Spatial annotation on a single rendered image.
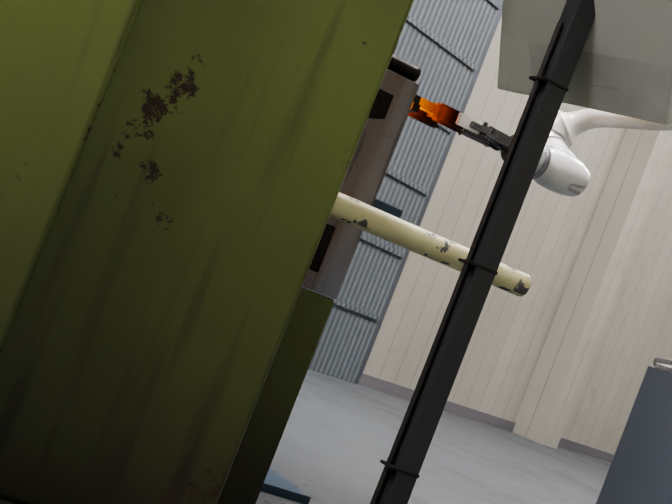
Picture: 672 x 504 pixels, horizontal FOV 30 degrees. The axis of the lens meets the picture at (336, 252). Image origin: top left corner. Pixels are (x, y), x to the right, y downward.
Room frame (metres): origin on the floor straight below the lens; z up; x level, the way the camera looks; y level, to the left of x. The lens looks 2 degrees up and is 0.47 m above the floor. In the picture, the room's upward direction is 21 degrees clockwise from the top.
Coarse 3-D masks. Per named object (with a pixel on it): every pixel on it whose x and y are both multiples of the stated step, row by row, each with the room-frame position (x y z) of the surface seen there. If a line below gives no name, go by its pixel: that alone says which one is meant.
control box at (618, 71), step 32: (512, 0) 2.12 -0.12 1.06; (544, 0) 2.08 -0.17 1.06; (608, 0) 1.99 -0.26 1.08; (640, 0) 1.95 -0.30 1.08; (512, 32) 2.14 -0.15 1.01; (544, 32) 2.09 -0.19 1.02; (608, 32) 2.01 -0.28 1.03; (640, 32) 1.97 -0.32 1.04; (512, 64) 2.16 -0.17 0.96; (608, 64) 2.02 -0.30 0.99; (640, 64) 1.98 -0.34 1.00; (576, 96) 2.08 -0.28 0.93; (608, 96) 2.04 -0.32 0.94; (640, 96) 2.00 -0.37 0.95
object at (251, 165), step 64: (192, 0) 1.91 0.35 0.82; (256, 0) 1.95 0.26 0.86; (320, 0) 1.99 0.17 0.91; (384, 0) 2.03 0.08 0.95; (128, 64) 1.89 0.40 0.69; (192, 64) 1.93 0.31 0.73; (256, 64) 1.97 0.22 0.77; (320, 64) 2.01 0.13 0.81; (384, 64) 2.05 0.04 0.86; (128, 128) 1.90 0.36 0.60; (192, 128) 1.94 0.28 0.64; (256, 128) 1.98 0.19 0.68; (320, 128) 2.03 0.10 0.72; (128, 192) 1.92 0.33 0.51; (192, 192) 1.96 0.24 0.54; (256, 192) 2.00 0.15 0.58; (320, 192) 2.04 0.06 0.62; (64, 256) 1.89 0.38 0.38; (128, 256) 1.93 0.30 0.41; (192, 256) 1.97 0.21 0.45; (256, 256) 2.02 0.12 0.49; (64, 320) 1.91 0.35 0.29; (128, 320) 1.95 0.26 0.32; (192, 320) 1.99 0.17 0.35; (256, 320) 2.03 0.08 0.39; (0, 384) 1.89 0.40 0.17; (64, 384) 1.93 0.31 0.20; (128, 384) 1.97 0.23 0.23; (192, 384) 2.01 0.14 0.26; (256, 384) 2.05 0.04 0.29; (0, 448) 1.90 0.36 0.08; (64, 448) 1.94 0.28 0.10; (128, 448) 1.98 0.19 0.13; (192, 448) 2.02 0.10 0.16
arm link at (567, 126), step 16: (560, 112) 3.25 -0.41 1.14; (576, 112) 3.25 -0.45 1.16; (592, 112) 3.23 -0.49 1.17; (608, 112) 3.21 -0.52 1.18; (560, 128) 3.23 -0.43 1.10; (576, 128) 3.24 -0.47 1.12; (592, 128) 3.26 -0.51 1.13; (624, 128) 3.21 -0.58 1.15; (640, 128) 3.18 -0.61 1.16; (656, 128) 3.15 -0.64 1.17
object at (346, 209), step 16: (336, 208) 2.12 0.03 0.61; (352, 208) 2.13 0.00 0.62; (368, 208) 2.15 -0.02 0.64; (352, 224) 2.15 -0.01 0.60; (368, 224) 2.15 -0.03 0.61; (384, 224) 2.16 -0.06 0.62; (400, 224) 2.17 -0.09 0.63; (400, 240) 2.18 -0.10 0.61; (416, 240) 2.18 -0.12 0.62; (432, 240) 2.20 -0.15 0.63; (448, 240) 2.22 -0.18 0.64; (432, 256) 2.21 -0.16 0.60; (448, 256) 2.22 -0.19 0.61; (464, 256) 2.23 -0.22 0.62; (512, 272) 2.28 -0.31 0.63; (512, 288) 2.28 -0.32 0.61; (528, 288) 2.29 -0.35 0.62
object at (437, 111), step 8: (424, 104) 2.96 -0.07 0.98; (432, 104) 2.97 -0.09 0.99; (440, 104) 2.97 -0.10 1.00; (432, 112) 2.98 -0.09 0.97; (440, 112) 2.98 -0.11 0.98; (448, 112) 3.01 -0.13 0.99; (456, 112) 3.01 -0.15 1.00; (440, 120) 2.99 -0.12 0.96; (448, 120) 3.01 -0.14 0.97; (456, 128) 3.02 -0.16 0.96
